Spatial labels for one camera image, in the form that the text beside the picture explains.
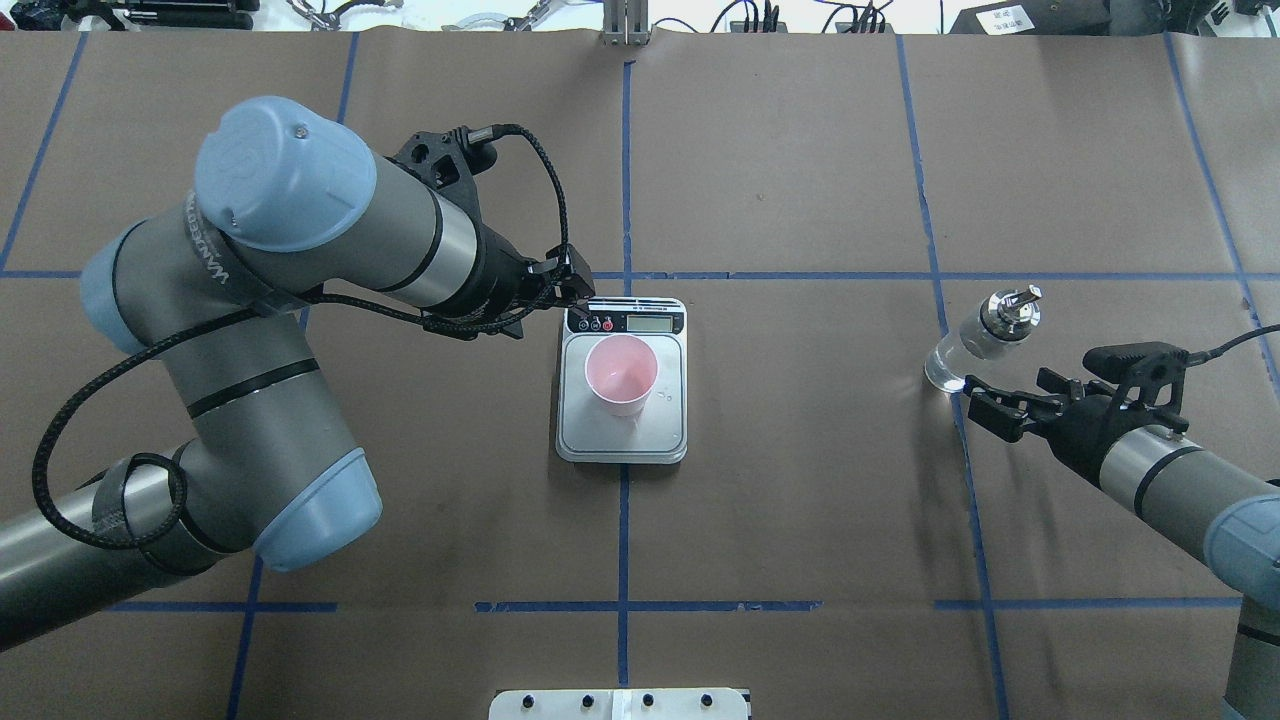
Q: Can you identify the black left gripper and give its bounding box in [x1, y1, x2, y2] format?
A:
[463, 225, 593, 333]

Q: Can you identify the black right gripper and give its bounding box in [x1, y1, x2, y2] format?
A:
[964, 368, 1133, 483]

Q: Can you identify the glass sauce bottle metal pourer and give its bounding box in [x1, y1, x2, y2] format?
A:
[923, 284, 1044, 395]

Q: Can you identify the pink paper cup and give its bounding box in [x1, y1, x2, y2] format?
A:
[584, 334, 659, 416]

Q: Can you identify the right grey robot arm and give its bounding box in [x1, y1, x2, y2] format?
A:
[963, 354, 1279, 719]

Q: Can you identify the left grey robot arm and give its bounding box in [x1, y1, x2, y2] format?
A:
[1, 96, 595, 650]

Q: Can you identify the digital kitchen scale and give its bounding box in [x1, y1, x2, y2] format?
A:
[556, 297, 689, 465]

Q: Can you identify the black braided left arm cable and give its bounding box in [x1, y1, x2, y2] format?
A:
[32, 123, 571, 550]

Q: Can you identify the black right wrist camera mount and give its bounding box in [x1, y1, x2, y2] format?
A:
[1082, 342, 1190, 438]

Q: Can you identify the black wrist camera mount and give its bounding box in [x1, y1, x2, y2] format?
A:
[1082, 342, 1190, 438]
[387, 126, 498, 224]

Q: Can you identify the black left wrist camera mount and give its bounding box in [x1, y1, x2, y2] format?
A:
[387, 126, 498, 224]

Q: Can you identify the aluminium frame profile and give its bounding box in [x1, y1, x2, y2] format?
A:
[600, 0, 652, 47]

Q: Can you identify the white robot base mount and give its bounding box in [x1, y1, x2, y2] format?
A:
[488, 687, 753, 719]

